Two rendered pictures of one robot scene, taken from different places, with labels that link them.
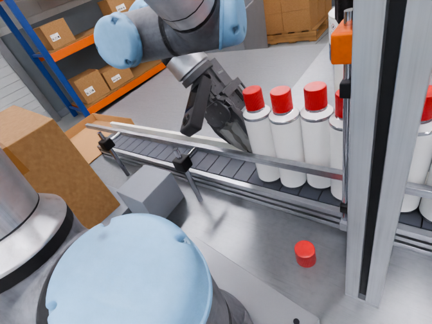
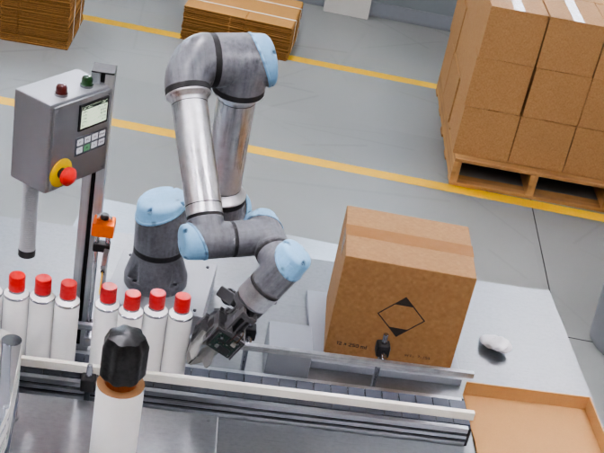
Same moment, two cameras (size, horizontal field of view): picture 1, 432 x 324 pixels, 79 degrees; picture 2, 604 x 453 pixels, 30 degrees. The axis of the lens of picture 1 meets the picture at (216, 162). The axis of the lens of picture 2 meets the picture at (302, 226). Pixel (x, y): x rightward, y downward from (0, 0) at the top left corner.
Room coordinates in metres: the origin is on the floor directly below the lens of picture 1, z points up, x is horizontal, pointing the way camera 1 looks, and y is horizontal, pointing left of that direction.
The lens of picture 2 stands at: (1.69, -1.56, 2.38)
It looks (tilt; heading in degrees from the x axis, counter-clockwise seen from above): 29 degrees down; 125
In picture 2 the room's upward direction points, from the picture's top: 11 degrees clockwise
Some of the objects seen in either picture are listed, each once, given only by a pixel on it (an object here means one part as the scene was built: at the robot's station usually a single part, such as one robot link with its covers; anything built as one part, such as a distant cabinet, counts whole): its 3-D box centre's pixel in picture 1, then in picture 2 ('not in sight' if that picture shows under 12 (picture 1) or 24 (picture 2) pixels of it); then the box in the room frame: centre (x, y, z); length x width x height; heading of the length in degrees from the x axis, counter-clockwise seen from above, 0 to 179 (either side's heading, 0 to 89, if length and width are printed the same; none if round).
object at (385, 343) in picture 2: (119, 150); (379, 369); (0.71, 0.26, 0.91); 0.07 x 0.03 x 0.17; 132
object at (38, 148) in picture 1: (23, 184); (397, 288); (0.59, 0.46, 0.99); 0.30 x 0.24 x 0.27; 38
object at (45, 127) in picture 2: not in sight; (62, 130); (0.15, -0.23, 1.38); 0.17 x 0.10 x 0.19; 97
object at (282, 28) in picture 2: not in sight; (243, 19); (-2.46, 3.35, 0.10); 0.64 x 0.52 x 0.20; 33
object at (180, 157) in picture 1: (194, 170); (246, 352); (0.48, 0.05, 0.91); 0.07 x 0.03 x 0.17; 132
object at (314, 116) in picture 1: (318, 139); (128, 333); (0.35, -0.18, 0.98); 0.05 x 0.05 x 0.20
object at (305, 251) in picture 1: (305, 253); not in sight; (0.24, -0.09, 0.85); 0.03 x 0.03 x 0.03
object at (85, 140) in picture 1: (89, 137); (538, 431); (1.03, 0.45, 0.85); 0.30 x 0.26 x 0.04; 42
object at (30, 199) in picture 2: not in sight; (29, 211); (0.10, -0.26, 1.18); 0.04 x 0.04 x 0.21
